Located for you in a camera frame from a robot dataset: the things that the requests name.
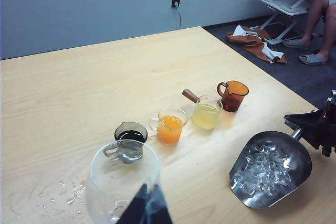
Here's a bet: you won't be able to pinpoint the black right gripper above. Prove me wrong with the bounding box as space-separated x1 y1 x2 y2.
285 90 336 158

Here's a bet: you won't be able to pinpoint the white folding stand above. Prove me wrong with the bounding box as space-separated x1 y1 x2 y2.
257 0 329 46

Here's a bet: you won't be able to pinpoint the amber glass measuring cup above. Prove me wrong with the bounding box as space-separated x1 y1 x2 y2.
217 80 249 113

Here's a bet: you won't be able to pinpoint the clear wooden-handled cup yellow juice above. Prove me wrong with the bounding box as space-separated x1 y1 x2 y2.
182 89 223 130

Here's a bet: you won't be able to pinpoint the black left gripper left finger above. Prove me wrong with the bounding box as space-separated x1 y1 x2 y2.
119 183 150 224

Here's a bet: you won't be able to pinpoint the orange and white cloth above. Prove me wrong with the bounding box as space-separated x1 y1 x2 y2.
226 24 288 65

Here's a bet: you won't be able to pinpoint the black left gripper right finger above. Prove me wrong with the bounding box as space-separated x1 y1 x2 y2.
150 184 174 224

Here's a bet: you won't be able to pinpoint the grey slipper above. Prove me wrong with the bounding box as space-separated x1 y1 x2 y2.
282 38 312 50
298 52 328 66

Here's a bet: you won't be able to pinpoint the smoked grey glass measuring cup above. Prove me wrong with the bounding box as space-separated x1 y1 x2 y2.
102 121 149 166

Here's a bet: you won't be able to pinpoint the clear cup with orange juice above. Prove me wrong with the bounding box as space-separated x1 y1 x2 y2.
149 107 187 145

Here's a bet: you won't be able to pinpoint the stainless steel ice scoop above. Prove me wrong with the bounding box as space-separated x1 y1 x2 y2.
229 128 312 208

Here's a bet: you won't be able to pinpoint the tall clear wine glass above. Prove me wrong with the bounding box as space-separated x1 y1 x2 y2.
85 140 161 224

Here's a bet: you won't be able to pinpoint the clear ice cubes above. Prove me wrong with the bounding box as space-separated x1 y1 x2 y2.
235 142 295 201

